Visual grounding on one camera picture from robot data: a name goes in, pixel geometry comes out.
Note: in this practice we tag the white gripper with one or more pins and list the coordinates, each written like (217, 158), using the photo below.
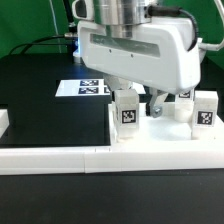
(160, 54)

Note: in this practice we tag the white square table top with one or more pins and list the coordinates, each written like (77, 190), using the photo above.
(162, 130)

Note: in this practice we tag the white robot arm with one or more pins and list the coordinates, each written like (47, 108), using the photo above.
(120, 16)

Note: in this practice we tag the white sheet with tags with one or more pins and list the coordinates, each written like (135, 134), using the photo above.
(82, 87)

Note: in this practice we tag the white U-shaped fence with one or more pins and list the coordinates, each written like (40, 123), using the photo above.
(111, 158)

